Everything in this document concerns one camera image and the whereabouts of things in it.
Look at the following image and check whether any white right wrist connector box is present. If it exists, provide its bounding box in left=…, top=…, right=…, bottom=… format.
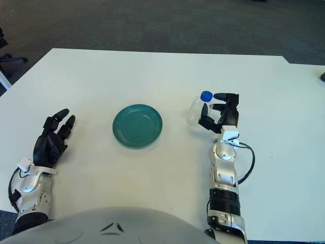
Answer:
left=220, top=126, right=240, bottom=147

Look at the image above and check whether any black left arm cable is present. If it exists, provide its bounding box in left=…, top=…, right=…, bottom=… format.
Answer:
left=8, top=167, right=23, bottom=211

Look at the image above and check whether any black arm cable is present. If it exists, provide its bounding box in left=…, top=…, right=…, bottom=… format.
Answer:
left=235, top=142, right=255, bottom=185
left=8, top=167, right=23, bottom=211

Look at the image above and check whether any clear bottle with blue cap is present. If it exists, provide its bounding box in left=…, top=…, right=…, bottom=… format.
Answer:
left=187, top=90, right=214, bottom=130

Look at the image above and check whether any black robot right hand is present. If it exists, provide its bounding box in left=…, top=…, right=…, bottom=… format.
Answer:
left=198, top=93, right=240, bottom=135

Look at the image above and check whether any black office chair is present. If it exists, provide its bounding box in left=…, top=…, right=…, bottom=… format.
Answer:
left=0, top=25, right=28, bottom=77

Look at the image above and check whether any green round plate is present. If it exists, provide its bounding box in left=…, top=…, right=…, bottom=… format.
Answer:
left=112, top=103, right=163, bottom=150

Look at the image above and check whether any grey robot torso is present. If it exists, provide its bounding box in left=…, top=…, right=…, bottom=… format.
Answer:
left=0, top=207, right=216, bottom=244

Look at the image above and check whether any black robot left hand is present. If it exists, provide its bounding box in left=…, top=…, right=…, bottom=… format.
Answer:
left=32, top=108, right=76, bottom=170

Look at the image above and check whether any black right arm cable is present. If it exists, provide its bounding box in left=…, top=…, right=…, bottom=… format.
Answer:
left=235, top=142, right=255, bottom=185

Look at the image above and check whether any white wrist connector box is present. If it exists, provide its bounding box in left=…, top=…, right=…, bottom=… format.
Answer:
left=16, top=157, right=34, bottom=175
left=220, top=126, right=240, bottom=147

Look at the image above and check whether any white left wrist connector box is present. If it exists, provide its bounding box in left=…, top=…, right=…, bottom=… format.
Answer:
left=16, top=157, right=34, bottom=175

